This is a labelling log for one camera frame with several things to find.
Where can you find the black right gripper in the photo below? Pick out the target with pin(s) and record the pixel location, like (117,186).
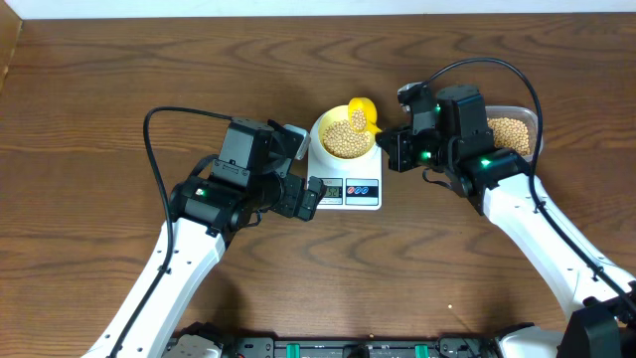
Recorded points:
(397,149)

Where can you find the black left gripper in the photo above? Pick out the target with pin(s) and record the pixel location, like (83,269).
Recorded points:
(286,204)

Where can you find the yellow measuring scoop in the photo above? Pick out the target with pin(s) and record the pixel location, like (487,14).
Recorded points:
(363,116)

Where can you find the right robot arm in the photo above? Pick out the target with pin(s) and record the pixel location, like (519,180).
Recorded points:
(448,133)

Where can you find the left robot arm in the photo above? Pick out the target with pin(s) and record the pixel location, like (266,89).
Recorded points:
(222,195)

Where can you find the white digital kitchen scale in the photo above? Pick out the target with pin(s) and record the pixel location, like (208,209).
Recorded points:
(352,184)

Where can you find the soybeans in yellow bowl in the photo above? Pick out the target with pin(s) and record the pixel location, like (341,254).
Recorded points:
(342,141)

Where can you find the yellow bowl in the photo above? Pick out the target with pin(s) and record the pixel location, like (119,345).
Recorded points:
(335,114)

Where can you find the soybeans in container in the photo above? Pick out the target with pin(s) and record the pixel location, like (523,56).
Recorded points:
(510,133)

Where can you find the clear plastic container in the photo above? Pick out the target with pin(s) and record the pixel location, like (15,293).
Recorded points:
(523,114)

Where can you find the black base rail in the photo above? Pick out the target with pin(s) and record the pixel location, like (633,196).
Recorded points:
(206,340)

